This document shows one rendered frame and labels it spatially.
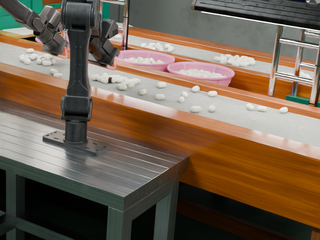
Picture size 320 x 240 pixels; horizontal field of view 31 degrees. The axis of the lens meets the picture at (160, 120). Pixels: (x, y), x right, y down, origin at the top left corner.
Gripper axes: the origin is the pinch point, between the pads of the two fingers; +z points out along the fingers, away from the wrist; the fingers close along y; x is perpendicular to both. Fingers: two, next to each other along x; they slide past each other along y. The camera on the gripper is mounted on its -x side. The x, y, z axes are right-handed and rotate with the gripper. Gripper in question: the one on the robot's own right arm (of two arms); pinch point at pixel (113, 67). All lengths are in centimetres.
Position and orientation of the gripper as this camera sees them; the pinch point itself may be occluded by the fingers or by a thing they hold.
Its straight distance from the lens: 202.0
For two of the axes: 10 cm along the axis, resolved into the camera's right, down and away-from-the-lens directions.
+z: 3.7, 4.4, 8.2
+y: -8.3, -2.3, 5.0
